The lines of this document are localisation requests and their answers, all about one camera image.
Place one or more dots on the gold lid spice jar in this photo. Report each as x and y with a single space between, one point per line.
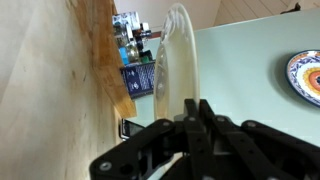
128 50

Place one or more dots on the blue orange wall plate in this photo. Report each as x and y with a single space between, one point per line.
303 75

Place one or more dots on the blue patterned box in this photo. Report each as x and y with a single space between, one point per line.
139 79

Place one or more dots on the dark label spice jar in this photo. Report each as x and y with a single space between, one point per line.
141 35

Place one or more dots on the colourful floral yellow-rimmed plate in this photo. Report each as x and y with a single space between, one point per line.
176 75

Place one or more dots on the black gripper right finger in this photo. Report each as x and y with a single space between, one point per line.
255 151

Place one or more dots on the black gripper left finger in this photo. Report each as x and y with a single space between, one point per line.
197 162

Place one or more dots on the wooden spice rack box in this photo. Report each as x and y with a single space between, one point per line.
95 21

